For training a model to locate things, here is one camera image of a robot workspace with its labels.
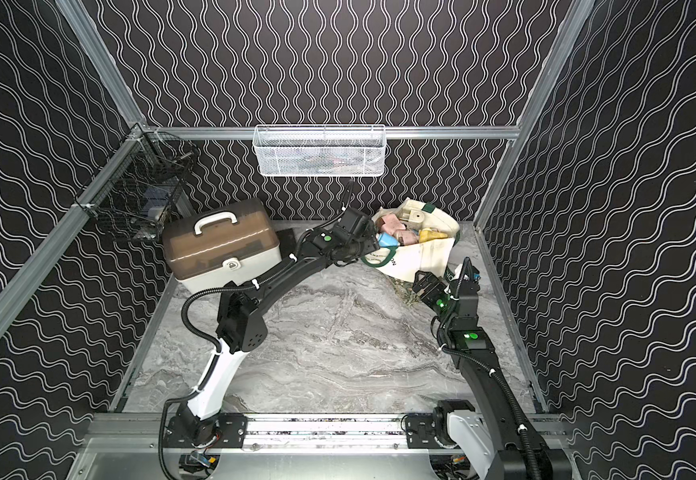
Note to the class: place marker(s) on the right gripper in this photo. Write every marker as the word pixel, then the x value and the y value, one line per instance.
pixel 439 287

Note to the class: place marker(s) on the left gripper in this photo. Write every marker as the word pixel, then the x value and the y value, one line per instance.
pixel 366 243

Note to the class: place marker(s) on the cream tote bag green handles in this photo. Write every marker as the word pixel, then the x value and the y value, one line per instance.
pixel 403 262

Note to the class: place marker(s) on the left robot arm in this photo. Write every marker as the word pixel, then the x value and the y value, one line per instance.
pixel 242 328

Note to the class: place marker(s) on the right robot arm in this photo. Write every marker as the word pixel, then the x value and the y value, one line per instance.
pixel 495 434

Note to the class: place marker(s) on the light blue round sharpener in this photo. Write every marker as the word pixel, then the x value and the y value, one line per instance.
pixel 388 241

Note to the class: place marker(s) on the pink sharpener in bag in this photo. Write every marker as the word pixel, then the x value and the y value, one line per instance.
pixel 391 224

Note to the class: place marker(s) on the white brown storage box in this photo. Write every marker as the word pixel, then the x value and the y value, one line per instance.
pixel 233 244

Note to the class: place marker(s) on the white wire basket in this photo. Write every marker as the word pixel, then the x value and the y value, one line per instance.
pixel 320 150

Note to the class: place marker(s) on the black wire basket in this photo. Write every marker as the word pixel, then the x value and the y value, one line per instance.
pixel 143 194

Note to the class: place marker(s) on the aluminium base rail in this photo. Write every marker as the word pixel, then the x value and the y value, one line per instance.
pixel 270 433

